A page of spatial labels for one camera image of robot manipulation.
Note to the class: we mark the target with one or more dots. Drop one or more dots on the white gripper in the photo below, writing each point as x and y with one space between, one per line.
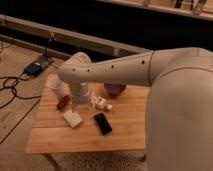
80 93

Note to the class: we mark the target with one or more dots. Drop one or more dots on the small white bottle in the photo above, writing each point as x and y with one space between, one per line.
100 103

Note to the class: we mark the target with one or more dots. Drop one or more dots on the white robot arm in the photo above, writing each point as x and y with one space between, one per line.
179 108

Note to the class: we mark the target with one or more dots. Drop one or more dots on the small reddish brown object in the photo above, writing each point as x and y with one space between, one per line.
63 102

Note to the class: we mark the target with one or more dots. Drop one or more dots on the translucent plastic cup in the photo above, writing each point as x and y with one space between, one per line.
56 85

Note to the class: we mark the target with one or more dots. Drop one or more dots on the white rectangular block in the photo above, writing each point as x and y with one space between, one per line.
72 118

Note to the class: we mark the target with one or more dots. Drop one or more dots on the dark red bowl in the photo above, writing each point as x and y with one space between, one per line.
114 90

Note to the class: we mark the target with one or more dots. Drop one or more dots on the black smartphone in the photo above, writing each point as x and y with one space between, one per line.
103 123

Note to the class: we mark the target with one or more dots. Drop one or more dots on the wooden table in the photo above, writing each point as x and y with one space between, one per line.
50 132

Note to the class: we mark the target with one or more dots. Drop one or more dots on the black power adapter box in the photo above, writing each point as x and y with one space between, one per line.
33 69

